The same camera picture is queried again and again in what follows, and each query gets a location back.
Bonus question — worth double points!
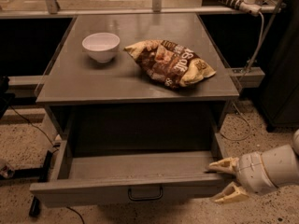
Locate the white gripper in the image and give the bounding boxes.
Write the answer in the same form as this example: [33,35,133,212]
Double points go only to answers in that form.
[207,152,278,204]

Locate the grey top drawer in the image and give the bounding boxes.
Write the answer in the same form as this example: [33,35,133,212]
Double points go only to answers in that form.
[30,134,234,207]

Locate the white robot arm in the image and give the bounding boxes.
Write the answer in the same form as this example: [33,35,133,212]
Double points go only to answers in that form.
[207,130,299,204]

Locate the grey drawer cabinet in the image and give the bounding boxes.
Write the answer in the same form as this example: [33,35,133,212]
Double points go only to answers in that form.
[37,13,238,157]

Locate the brown yellow chip bag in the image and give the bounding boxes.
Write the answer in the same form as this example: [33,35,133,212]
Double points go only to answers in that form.
[124,40,216,89]

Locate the white power strip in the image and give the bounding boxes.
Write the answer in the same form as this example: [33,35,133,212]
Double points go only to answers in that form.
[217,0,262,16]

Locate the white ceramic bowl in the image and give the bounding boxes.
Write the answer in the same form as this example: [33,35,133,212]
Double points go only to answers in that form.
[82,33,121,63]

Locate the black metal bar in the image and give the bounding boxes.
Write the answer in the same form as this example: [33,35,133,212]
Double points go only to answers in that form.
[28,149,54,217]

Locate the white power cable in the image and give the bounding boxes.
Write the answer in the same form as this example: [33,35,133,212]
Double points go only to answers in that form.
[219,11,265,142]

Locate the black floor cable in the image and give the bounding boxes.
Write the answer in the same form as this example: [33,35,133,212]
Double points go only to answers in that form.
[8,105,86,224]

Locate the grey metal rail frame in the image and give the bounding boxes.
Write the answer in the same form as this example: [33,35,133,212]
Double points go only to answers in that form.
[0,0,288,98]

